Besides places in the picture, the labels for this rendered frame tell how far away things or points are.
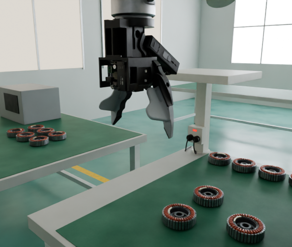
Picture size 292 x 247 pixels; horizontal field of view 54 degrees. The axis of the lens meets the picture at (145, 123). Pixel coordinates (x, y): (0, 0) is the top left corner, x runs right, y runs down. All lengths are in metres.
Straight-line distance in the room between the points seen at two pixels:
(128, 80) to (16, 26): 4.42
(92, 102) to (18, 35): 1.75
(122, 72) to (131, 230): 0.61
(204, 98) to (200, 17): 6.86
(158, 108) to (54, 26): 4.70
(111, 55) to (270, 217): 0.82
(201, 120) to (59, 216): 0.88
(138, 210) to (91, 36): 4.71
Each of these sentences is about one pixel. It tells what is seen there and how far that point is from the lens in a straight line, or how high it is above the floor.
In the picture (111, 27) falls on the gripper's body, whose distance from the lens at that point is 0.48.
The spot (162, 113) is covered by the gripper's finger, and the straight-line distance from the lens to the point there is 0.48.
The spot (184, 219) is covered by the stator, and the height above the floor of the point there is 0.79.
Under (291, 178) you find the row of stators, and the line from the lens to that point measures 1.35.
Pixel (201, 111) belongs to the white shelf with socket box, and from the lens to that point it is 1.56.
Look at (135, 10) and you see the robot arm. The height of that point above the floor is 1.36.
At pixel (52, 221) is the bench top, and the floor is 0.75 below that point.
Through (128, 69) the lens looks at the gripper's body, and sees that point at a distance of 0.45.
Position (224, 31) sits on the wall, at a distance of 7.95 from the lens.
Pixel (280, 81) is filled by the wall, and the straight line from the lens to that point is 7.39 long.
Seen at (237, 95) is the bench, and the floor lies 0.73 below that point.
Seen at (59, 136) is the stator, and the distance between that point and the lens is 1.87.
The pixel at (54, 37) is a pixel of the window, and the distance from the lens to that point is 5.11.
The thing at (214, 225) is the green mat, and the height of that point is 0.75.
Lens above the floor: 1.30
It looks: 14 degrees down
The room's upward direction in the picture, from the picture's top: straight up
